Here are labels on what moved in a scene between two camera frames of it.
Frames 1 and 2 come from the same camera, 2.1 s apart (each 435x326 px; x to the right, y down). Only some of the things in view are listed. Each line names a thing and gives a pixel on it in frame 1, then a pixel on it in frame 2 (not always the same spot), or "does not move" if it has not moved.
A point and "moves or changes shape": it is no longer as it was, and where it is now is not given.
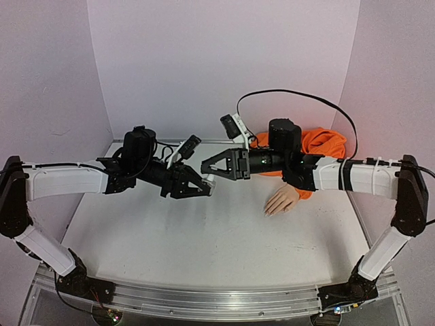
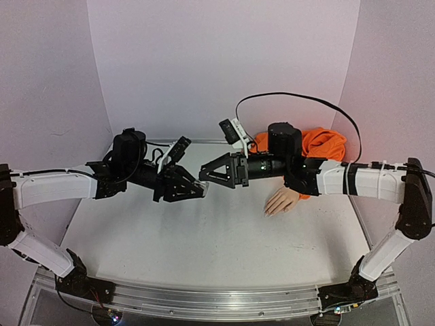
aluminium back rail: (201, 140) does not move
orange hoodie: (315, 141) does not move
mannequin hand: (282, 200) does not move
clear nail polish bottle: (213, 185) moves or changes shape
